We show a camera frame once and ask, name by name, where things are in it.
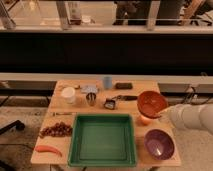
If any orange bowl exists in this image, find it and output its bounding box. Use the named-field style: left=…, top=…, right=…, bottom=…
left=137, top=91, right=168, bottom=119

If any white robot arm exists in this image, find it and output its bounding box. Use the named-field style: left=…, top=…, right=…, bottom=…
left=159, top=104, right=213, bottom=135

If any orange fruit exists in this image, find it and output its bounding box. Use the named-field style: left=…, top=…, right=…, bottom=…
left=140, top=115, right=152, bottom=125

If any purple bowl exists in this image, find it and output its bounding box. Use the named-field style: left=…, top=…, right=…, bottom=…
left=144, top=129, right=175, bottom=160

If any wooden table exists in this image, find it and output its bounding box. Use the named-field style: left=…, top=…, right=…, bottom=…
left=41, top=79, right=181, bottom=169

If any black rectangular block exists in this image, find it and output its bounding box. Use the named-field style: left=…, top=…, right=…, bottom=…
left=115, top=83, right=133, bottom=89

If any light blue cup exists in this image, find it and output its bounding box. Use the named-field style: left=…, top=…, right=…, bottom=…
left=103, top=76, right=112, bottom=89

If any green plastic tray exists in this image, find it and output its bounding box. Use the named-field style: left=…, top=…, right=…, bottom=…
left=67, top=114, right=137, bottom=167

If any grey folded cloth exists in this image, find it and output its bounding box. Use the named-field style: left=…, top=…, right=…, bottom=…
left=81, top=85, right=98, bottom=93

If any white cup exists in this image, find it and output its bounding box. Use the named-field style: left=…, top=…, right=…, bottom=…
left=61, top=87, right=76, bottom=104

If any bunch of red grapes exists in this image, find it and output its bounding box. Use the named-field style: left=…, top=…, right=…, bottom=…
left=39, top=122, right=72, bottom=138

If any orange carrot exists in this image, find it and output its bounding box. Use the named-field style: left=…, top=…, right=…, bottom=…
left=34, top=145, right=62, bottom=157

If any black chair base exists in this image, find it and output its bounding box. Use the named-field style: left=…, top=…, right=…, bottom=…
left=0, top=120, right=25, bottom=135

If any black handled peeler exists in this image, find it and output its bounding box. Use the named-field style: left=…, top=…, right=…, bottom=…
left=112, top=95, right=138, bottom=101

